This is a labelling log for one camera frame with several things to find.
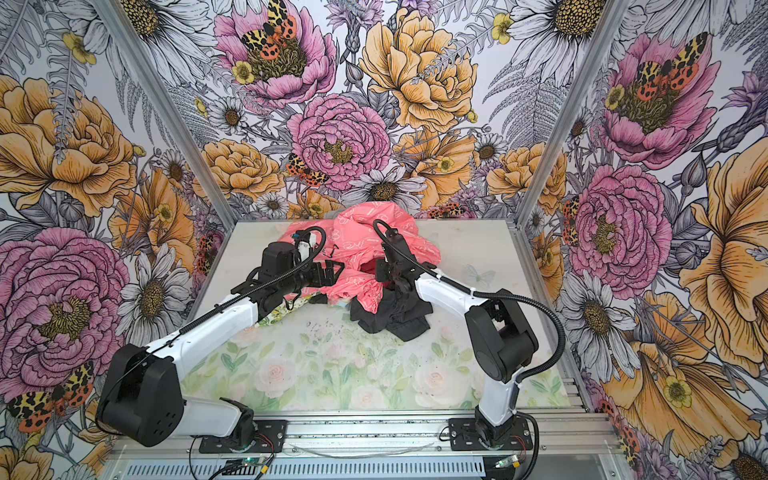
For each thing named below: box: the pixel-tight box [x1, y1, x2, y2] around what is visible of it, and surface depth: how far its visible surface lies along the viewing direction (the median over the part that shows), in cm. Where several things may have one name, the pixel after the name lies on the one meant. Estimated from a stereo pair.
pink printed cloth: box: [281, 201, 441, 315], surface depth 94 cm
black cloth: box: [350, 287, 433, 342], surface depth 92 cm
